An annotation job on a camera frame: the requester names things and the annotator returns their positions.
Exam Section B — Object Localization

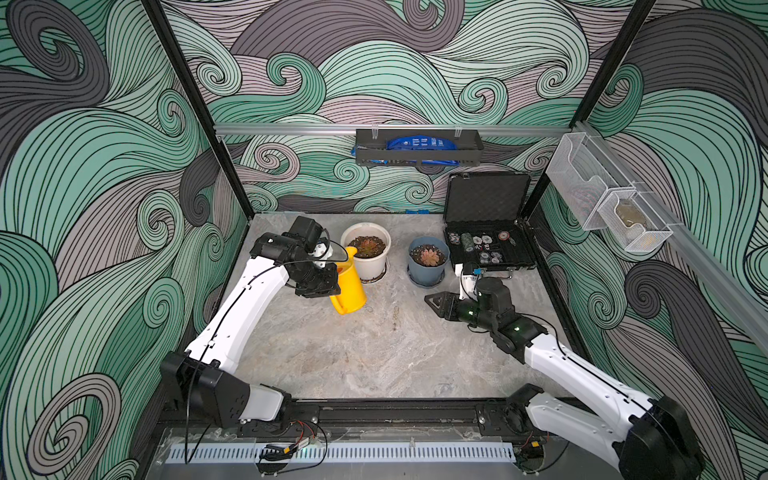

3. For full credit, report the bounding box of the yellow watering can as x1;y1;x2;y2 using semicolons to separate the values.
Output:
330;246;367;315

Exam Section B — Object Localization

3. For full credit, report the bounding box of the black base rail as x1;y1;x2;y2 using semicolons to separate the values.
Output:
161;395;559;442

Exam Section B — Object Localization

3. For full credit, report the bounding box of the aluminium wall rail back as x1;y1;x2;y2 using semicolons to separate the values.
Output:
214;123;571;139

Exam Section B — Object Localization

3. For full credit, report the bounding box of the pink succulent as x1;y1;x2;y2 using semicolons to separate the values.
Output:
410;244;447;268

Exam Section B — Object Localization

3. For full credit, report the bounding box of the red-green succulent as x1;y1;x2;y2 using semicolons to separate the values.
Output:
349;235;387;259

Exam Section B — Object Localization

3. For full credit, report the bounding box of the blue-grey pot saucer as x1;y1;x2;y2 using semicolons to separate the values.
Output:
408;272;445;289

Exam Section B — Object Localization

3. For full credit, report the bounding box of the aluminium wall rail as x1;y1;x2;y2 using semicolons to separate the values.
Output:
214;123;571;139
572;121;767;352

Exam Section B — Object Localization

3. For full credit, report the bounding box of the blue-grey flower pot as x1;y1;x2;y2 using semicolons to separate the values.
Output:
408;236;450;288

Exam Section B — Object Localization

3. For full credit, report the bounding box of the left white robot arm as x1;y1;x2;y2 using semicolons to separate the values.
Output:
160;216;341;428

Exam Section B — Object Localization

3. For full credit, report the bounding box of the clear wall bin large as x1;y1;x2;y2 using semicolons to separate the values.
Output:
546;132;619;231

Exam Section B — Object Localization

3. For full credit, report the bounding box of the white pot saucer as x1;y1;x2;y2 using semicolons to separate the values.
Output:
361;259;388;284

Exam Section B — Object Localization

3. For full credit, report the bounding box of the clear wall bin small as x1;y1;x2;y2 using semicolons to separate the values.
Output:
597;187;673;254

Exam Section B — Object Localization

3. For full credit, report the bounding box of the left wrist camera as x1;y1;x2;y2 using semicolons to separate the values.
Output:
312;238;333;261

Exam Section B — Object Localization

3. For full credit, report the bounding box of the aluminium wall rail right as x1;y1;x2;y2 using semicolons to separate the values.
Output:
572;121;767;352

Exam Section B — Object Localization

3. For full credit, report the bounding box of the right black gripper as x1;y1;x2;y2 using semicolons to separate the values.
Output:
431;288;499;332

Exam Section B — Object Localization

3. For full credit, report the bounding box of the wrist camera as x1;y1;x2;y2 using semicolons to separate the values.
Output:
312;238;333;261
454;263;483;301

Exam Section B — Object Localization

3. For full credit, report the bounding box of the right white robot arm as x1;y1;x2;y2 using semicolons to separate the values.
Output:
425;277;705;479

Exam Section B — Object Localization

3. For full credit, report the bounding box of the white flower pot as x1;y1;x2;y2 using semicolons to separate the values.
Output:
341;222;391;283

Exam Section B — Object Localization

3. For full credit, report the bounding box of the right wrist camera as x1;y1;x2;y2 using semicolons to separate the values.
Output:
454;263;483;301

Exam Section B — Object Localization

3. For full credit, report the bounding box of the blue object in basket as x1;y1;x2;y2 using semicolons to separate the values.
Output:
386;136;457;151

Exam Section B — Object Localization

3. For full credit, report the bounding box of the white slotted cable duct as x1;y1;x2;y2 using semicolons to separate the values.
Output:
190;441;515;466

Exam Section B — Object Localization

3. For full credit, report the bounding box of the black wall shelf basket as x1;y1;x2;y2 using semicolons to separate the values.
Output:
351;127;485;166

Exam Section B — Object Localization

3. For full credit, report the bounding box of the black tool case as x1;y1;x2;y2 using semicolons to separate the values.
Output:
443;172;536;273

